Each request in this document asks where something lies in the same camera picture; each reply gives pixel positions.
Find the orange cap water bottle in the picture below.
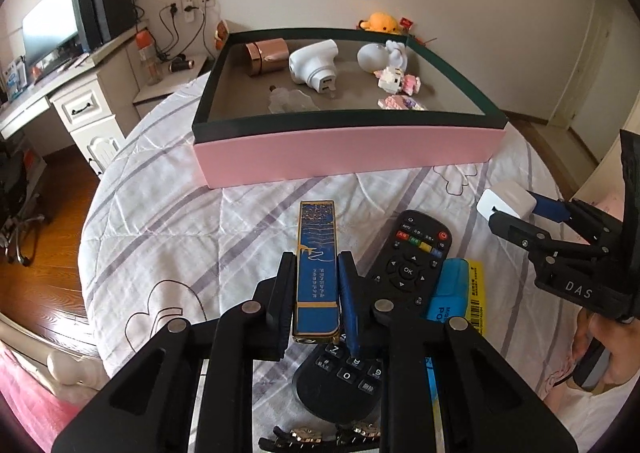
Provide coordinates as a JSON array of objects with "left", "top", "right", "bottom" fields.
[{"left": 134, "top": 29, "right": 163, "bottom": 86}]

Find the white wall power socket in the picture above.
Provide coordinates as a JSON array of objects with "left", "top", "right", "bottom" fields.
[{"left": 179, "top": 0, "right": 216, "bottom": 24}]

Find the orange octopus plush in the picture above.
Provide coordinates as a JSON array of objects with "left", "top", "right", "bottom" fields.
[{"left": 357, "top": 12, "right": 402, "bottom": 35}]

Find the white square charger adapter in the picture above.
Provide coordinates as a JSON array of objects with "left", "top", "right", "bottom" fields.
[{"left": 476, "top": 181, "right": 536, "bottom": 220}]

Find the pink white block cat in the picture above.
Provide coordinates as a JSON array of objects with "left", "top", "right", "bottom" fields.
[{"left": 374, "top": 66, "right": 422, "bottom": 96}]

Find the yellow highlighter marker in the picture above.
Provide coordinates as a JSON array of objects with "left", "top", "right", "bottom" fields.
[{"left": 465, "top": 260, "right": 487, "bottom": 336}]

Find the computer monitor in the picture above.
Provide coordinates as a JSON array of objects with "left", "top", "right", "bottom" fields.
[{"left": 22, "top": 0, "right": 82, "bottom": 83}]

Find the person right hand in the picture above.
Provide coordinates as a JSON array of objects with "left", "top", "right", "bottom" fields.
[{"left": 572, "top": 309, "right": 639, "bottom": 391}]

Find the small dark hair dryer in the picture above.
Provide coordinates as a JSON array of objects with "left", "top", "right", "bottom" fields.
[{"left": 168, "top": 57, "right": 195, "bottom": 74}]

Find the white dog figurine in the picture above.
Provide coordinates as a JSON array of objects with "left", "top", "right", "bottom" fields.
[{"left": 357, "top": 40, "right": 408, "bottom": 74}]

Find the white desk with drawers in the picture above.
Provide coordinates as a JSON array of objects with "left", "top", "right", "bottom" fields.
[{"left": 1, "top": 24, "right": 146, "bottom": 176}]

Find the black rhinestone hair clip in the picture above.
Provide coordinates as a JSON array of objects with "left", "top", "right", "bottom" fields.
[{"left": 258, "top": 423, "right": 381, "bottom": 453}]

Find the black TV remote control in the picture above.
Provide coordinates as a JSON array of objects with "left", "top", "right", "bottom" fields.
[{"left": 293, "top": 210, "right": 451, "bottom": 425}]

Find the white striped bed sheet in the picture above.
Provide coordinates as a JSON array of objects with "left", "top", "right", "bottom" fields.
[{"left": 78, "top": 71, "right": 582, "bottom": 453}]

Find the pink block toy figure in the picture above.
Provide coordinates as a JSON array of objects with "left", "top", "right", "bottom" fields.
[{"left": 378, "top": 94, "right": 427, "bottom": 112}]

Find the red toy storage box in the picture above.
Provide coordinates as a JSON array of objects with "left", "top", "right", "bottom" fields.
[{"left": 398, "top": 17, "right": 424, "bottom": 44}]

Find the pink storage box green rim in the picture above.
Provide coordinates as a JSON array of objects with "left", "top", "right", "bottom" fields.
[{"left": 192, "top": 27, "right": 506, "bottom": 188}]

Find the orange snack bag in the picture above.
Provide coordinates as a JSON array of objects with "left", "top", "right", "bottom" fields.
[{"left": 215, "top": 20, "right": 229, "bottom": 51}]

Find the clear glass refill bottle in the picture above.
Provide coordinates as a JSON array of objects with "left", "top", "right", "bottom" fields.
[{"left": 268, "top": 86, "right": 318, "bottom": 114}]

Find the white mosquito repellent plug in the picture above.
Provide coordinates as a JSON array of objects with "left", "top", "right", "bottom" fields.
[{"left": 288, "top": 39, "right": 338, "bottom": 94}]

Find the rose gold cylindrical jar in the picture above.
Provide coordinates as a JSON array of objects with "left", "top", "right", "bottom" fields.
[{"left": 244, "top": 38, "right": 290, "bottom": 77}]

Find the blue gold rectangular box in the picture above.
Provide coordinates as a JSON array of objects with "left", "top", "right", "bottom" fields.
[{"left": 292, "top": 200, "right": 340, "bottom": 343}]

